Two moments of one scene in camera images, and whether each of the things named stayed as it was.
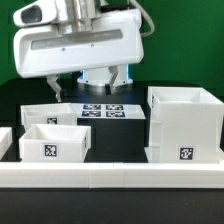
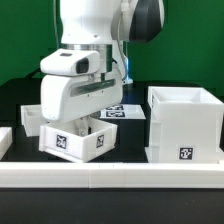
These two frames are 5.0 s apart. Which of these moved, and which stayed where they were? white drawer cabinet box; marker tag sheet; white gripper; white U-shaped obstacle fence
Moved: white gripper
Stayed: marker tag sheet; white drawer cabinet box; white U-shaped obstacle fence
